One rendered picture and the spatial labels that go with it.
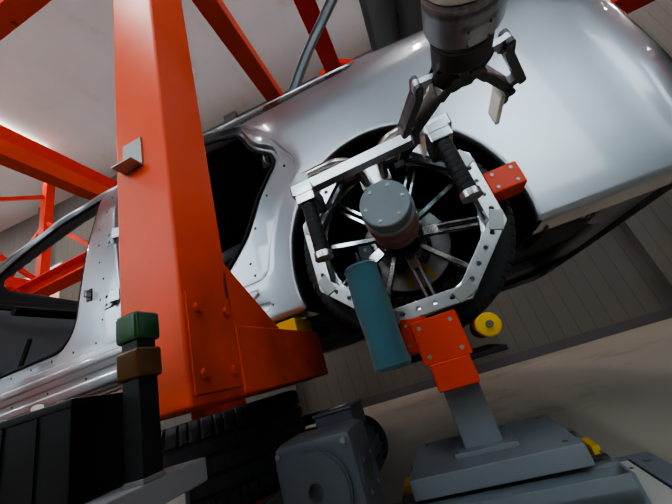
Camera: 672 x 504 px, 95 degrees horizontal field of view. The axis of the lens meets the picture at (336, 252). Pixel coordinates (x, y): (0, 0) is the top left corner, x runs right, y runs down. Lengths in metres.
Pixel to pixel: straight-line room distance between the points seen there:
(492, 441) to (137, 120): 1.26
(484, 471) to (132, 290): 0.88
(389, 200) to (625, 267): 5.11
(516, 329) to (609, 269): 1.48
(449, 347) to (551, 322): 4.44
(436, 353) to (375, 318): 0.19
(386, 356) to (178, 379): 0.41
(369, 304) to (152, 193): 0.57
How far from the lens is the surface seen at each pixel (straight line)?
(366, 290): 0.74
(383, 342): 0.73
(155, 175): 0.87
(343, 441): 0.69
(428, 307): 0.85
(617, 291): 5.60
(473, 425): 1.01
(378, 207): 0.78
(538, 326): 5.18
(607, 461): 1.01
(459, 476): 0.94
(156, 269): 0.75
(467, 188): 0.69
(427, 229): 1.00
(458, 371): 0.83
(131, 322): 0.52
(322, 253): 0.69
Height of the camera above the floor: 0.50
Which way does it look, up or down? 21 degrees up
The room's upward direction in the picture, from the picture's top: 17 degrees counter-clockwise
